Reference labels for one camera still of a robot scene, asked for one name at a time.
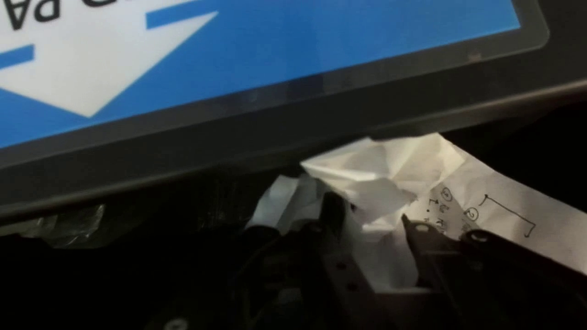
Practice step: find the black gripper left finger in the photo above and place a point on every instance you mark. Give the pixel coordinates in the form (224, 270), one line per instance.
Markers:
(304, 276)

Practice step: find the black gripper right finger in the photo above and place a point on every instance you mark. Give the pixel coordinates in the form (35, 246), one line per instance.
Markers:
(488, 276)

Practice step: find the large white paper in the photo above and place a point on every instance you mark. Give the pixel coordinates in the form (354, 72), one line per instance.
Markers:
(391, 184)

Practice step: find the black recycling bin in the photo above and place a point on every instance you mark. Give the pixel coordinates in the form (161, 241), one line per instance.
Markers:
(304, 116)

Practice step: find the black bin liner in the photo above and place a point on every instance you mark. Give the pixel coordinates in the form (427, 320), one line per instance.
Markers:
(66, 226)

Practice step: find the blue mixed paper label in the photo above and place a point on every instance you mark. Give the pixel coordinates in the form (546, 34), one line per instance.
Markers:
(244, 56)

